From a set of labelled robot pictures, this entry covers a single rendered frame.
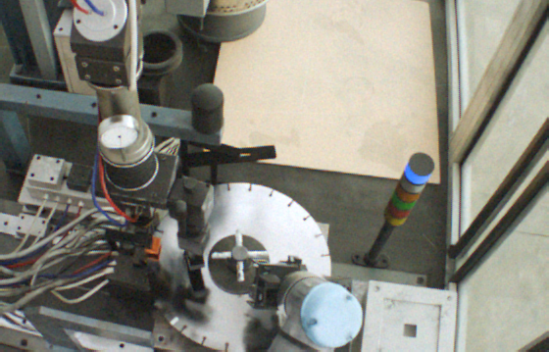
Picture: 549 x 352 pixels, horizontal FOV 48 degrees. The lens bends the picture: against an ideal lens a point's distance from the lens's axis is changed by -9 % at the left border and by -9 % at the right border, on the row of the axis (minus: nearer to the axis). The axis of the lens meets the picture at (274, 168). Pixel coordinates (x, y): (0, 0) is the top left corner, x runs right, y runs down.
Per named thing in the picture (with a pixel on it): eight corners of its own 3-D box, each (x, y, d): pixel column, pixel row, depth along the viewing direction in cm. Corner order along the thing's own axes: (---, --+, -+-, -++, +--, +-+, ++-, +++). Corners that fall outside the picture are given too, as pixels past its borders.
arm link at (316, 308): (292, 339, 78) (326, 277, 79) (270, 320, 88) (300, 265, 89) (345, 364, 80) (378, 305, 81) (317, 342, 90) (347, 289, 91)
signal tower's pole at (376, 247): (375, 255, 143) (401, 210, 124) (374, 265, 142) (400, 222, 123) (366, 254, 143) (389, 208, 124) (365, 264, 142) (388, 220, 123)
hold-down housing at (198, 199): (215, 235, 107) (215, 174, 90) (205, 261, 105) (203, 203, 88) (183, 225, 108) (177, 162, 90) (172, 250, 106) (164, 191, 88)
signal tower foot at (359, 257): (390, 255, 144) (392, 250, 141) (388, 270, 142) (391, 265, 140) (352, 249, 144) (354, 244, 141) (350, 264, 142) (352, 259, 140)
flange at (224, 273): (252, 226, 122) (253, 221, 120) (280, 277, 118) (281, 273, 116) (197, 250, 119) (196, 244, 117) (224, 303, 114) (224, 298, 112)
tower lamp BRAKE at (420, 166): (429, 164, 111) (434, 154, 108) (428, 186, 109) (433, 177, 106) (405, 159, 111) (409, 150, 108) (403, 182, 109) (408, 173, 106)
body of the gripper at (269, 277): (250, 256, 104) (270, 268, 93) (302, 260, 107) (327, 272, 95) (245, 303, 104) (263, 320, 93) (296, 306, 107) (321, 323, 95)
